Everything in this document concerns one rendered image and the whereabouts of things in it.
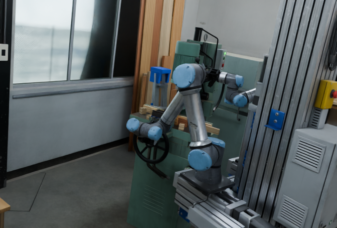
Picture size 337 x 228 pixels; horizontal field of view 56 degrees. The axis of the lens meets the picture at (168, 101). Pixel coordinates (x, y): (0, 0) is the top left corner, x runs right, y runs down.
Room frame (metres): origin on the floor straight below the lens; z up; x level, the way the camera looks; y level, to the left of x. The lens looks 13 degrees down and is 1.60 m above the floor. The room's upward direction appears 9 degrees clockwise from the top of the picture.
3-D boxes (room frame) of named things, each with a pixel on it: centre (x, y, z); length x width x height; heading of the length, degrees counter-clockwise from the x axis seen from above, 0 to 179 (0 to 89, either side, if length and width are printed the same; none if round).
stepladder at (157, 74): (3.31, 0.08, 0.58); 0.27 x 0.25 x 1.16; 56
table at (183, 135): (2.27, -0.01, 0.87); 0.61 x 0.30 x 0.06; 62
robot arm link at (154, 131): (1.70, 0.06, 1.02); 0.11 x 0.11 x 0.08; 62
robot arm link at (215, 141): (1.64, -0.28, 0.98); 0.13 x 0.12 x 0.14; 152
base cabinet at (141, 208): (2.46, -0.13, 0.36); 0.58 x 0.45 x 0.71; 152
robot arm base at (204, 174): (1.65, -0.28, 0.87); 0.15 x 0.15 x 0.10
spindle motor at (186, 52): (2.36, -0.08, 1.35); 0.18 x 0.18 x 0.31
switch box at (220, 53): (2.57, -0.35, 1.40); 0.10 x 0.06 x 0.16; 152
